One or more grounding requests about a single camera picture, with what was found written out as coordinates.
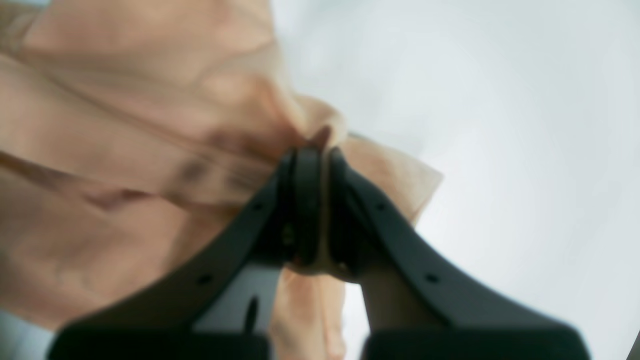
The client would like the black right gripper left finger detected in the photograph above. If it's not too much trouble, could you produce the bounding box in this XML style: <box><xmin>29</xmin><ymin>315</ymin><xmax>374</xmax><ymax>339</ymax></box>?
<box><xmin>47</xmin><ymin>147</ymin><xmax>322</xmax><ymax>360</ymax></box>

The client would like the peach T-shirt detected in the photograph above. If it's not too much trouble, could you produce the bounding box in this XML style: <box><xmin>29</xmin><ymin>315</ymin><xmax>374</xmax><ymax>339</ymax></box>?
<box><xmin>1</xmin><ymin>0</ymin><xmax>442</xmax><ymax>330</ymax></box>

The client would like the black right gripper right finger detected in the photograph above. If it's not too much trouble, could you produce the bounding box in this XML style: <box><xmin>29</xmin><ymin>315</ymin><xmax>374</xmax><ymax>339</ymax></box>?
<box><xmin>327</xmin><ymin>148</ymin><xmax>590</xmax><ymax>360</ymax></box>

